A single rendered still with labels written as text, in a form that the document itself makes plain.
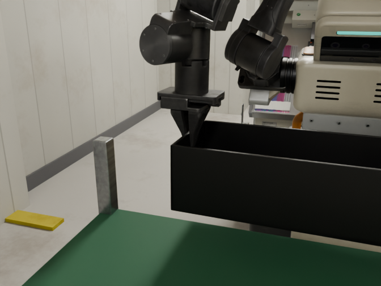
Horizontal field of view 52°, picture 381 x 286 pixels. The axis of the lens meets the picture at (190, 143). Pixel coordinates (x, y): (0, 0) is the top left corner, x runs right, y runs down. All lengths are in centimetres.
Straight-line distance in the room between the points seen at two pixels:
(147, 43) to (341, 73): 50
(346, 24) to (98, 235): 62
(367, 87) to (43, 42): 271
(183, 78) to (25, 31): 257
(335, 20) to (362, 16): 5
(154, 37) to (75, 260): 37
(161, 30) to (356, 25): 44
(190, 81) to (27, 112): 259
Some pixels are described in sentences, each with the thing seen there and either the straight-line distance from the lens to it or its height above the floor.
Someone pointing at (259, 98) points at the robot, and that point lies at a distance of 97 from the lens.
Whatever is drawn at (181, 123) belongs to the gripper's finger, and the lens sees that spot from 65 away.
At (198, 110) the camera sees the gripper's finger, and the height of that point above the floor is 117.
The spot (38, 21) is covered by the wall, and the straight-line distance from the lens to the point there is 326.
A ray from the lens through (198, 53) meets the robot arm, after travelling 63.
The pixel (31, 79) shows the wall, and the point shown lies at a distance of 318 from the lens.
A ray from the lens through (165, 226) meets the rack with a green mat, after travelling 74.
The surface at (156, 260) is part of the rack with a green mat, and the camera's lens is 65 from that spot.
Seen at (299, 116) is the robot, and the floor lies 96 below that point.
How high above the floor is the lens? 133
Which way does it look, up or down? 19 degrees down
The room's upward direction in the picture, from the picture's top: straight up
